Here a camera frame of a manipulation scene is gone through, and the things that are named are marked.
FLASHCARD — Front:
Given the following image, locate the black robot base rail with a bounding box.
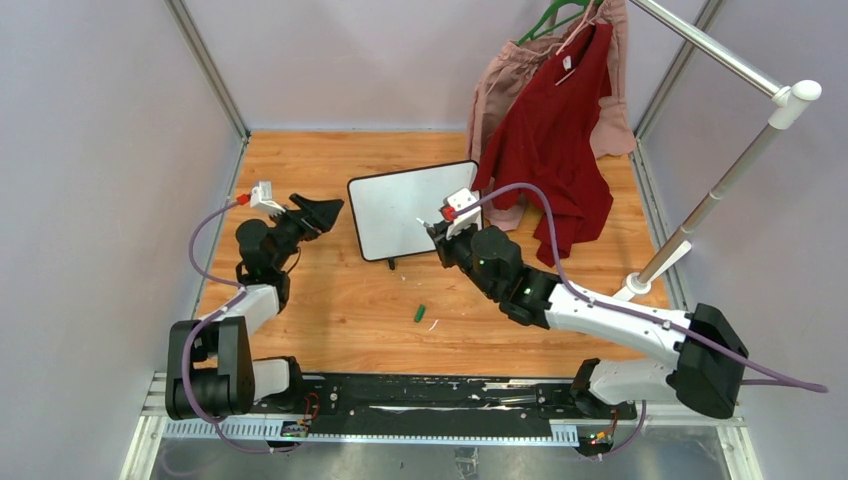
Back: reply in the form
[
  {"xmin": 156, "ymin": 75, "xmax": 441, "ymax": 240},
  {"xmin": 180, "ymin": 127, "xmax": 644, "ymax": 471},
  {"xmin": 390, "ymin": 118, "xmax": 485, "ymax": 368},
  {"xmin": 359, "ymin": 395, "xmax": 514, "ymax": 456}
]
[{"xmin": 142, "ymin": 370, "xmax": 743, "ymax": 448}]

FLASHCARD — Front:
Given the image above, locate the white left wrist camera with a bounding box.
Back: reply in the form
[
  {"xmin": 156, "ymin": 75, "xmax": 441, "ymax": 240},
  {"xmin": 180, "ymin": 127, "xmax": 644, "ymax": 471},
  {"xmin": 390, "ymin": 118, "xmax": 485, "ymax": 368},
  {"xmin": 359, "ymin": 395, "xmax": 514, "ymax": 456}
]
[{"xmin": 249, "ymin": 181, "xmax": 286, "ymax": 217}]

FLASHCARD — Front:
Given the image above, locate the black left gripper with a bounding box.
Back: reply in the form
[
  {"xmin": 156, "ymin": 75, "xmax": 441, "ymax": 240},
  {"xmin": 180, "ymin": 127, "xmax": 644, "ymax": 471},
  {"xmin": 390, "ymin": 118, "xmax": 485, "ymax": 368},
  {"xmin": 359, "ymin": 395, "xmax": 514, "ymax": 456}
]
[{"xmin": 266, "ymin": 195, "xmax": 342, "ymax": 272}]

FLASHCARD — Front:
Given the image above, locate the green clothes hanger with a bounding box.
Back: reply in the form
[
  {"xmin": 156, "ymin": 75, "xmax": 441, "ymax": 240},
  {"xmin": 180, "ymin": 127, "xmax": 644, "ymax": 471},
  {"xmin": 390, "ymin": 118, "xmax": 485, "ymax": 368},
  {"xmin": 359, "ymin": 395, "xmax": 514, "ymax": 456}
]
[{"xmin": 514, "ymin": 0, "xmax": 599, "ymax": 46}]

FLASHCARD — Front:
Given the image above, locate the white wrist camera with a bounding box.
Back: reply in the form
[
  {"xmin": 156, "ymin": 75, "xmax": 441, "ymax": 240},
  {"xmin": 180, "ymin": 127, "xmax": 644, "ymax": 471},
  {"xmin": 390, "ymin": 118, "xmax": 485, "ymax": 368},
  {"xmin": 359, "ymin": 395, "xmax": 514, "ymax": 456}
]
[
  {"xmin": 249, "ymin": 181, "xmax": 286, "ymax": 217},
  {"xmin": 440, "ymin": 188, "xmax": 482, "ymax": 240}
]

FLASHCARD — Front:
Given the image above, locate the pink hanging garment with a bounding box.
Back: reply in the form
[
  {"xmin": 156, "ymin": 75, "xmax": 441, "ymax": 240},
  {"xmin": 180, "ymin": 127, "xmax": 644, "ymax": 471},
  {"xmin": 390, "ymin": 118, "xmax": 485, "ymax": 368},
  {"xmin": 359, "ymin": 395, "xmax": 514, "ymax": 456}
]
[{"xmin": 465, "ymin": 0, "xmax": 639, "ymax": 233}]

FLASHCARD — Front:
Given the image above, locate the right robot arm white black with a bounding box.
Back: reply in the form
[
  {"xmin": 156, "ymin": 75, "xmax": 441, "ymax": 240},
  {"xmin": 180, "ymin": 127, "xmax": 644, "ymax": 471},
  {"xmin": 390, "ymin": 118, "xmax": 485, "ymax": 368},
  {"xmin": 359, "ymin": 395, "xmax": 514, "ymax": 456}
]
[{"xmin": 425, "ymin": 222, "xmax": 748, "ymax": 419}]

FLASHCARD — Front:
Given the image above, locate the white whiteboard black frame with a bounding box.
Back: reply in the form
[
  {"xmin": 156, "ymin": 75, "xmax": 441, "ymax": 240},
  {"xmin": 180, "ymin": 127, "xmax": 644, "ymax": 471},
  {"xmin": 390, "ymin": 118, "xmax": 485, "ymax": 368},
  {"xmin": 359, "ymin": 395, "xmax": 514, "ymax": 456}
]
[{"xmin": 347, "ymin": 160, "xmax": 477, "ymax": 263}]

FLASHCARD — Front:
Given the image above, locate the silver clothes rack pole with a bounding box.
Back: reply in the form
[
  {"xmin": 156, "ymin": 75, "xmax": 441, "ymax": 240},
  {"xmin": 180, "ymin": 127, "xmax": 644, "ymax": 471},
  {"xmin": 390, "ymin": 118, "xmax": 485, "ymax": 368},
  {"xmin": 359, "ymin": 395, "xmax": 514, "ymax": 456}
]
[{"xmin": 641, "ymin": 1, "xmax": 847, "ymax": 301}]

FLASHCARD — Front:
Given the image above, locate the white clothes rack base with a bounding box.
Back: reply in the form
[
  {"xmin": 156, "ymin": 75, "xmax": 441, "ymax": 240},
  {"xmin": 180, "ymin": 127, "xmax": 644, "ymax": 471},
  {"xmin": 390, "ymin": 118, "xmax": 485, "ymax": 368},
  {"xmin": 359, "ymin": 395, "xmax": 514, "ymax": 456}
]
[{"xmin": 613, "ymin": 240, "xmax": 692, "ymax": 301}]

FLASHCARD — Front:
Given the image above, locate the red hanging shirt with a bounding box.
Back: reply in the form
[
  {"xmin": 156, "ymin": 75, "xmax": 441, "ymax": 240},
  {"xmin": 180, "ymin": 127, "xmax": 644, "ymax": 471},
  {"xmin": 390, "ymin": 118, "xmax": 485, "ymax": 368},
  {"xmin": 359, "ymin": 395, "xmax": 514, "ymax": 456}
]
[{"xmin": 473, "ymin": 24, "xmax": 613, "ymax": 266}]

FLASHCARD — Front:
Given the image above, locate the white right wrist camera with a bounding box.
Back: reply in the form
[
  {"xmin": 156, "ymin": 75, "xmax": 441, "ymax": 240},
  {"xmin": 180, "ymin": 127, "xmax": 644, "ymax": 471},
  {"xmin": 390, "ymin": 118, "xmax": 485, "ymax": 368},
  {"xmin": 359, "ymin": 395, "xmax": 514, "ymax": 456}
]
[{"xmin": 440, "ymin": 188, "xmax": 482, "ymax": 240}]

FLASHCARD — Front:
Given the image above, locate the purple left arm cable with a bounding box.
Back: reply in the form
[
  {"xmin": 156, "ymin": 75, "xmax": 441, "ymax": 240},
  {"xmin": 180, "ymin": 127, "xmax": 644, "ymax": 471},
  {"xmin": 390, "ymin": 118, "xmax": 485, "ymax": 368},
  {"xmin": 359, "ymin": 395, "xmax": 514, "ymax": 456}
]
[{"xmin": 180, "ymin": 193, "xmax": 303, "ymax": 456}]

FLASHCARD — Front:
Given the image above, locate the green marker cap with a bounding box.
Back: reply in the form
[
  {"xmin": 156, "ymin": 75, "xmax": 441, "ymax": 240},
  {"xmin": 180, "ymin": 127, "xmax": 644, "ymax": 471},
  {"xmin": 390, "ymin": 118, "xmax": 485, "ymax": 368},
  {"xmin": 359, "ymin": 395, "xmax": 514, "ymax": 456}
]
[{"xmin": 414, "ymin": 304, "xmax": 426, "ymax": 323}]

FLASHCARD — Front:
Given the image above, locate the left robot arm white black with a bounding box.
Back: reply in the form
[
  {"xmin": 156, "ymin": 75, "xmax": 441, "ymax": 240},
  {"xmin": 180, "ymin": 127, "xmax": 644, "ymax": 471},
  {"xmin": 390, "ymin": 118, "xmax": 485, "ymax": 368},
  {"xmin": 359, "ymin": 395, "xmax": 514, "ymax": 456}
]
[{"xmin": 165, "ymin": 185, "xmax": 344, "ymax": 421}]

